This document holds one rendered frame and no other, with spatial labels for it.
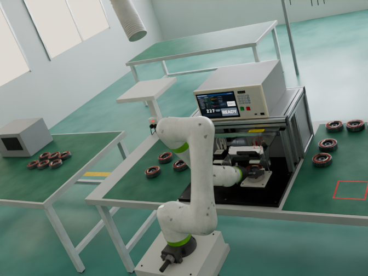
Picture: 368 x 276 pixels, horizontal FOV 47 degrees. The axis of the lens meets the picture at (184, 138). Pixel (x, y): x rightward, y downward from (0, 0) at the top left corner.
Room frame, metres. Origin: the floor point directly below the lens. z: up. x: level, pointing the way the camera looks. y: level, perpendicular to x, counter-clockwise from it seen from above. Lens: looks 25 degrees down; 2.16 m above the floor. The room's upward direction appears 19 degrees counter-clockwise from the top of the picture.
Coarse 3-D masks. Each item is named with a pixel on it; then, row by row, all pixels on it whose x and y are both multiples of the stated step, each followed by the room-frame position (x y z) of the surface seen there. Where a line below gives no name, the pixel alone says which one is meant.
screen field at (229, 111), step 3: (222, 108) 2.34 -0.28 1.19; (225, 108) 2.33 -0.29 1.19; (228, 108) 2.32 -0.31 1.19; (231, 108) 2.31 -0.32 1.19; (234, 108) 2.30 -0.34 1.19; (222, 111) 2.34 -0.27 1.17; (225, 111) 2.33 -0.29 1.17; (228, 111) 2.32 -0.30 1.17; (231, 111) 2.31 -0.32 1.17; (234, 111) 2.30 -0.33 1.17; (237, 111) 2.29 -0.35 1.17; (222, 114) 2.35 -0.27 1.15; (225, 114) 2.34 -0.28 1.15; (228, 114) 2.33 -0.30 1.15; (231, 114) 2.31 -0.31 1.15; (234, 114) 2.30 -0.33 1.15; (237, 114) 2.29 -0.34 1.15
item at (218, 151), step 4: (220, 148) 2.43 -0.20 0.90; (224, 148) 2.40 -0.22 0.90; (228, 148) 2.39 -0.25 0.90; (216, 152) 2.35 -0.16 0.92; (220, 152) 2.33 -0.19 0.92; (224, 152) 2.33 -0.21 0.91; (216, 156) 2.33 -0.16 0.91; (220, 156) 2.31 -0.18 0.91; (224, 156) 2.32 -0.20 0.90; (216, 160) 2.32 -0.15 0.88; (220, 160) 2.31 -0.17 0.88
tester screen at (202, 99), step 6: (198, 96) 2.42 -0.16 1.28; (204, 96) 2.40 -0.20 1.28; (210, 96) 2.38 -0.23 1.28; (216, 96) 2.35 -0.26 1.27; (222, 96) 2.33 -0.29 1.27; (228, 96) 2.31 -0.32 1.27; (204, 102) 2.41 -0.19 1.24; (210, 102) 2.38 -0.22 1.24; (216, 102) 2.36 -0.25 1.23; (204, 108) 2.41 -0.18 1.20; (210, 108) 2.39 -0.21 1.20; (216, 108) 2.37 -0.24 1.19
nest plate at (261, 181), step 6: (264, 174) 2.15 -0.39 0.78; (270, 174) 2.13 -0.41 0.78; (246, 180) 2.15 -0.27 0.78; (252, 180) 2.13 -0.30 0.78; (258, 180) 2.11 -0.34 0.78; (264, 180) 2.09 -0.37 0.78; (246, 186) 2.10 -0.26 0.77; (252, 186) 2.08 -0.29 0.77; (258, 186) 2.06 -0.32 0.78; (264, 186) 2.04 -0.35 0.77
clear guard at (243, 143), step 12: (240, 132) 2.22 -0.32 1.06; (252, 132) 2.17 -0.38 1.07; (264, 132) 2.12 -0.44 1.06; (276, 132) 2.08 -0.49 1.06; (240, 144) 2.08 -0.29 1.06; (252, 144) 2.03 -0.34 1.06; (264, 144) 1.99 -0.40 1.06; (228, 156) 2.06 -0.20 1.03; (240, 156) 2.02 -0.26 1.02; (252, 156) 1.98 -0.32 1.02; (264, 156) 1.94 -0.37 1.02
